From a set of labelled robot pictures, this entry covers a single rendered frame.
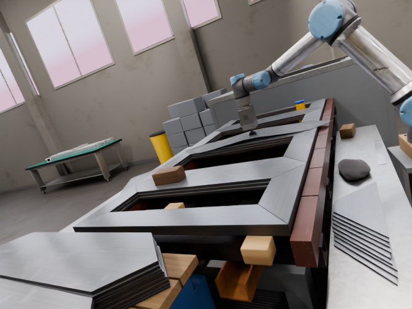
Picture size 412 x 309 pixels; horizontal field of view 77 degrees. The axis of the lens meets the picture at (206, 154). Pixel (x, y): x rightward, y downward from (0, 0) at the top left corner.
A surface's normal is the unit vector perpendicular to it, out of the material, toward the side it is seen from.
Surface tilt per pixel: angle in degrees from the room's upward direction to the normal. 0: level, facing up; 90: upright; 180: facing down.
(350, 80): 90
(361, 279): 0
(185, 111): 90
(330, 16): 85
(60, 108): 90
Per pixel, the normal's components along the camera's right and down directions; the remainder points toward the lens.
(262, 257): -0.43, 0.35
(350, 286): -0.29, -0.93
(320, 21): -0.75, 0.30
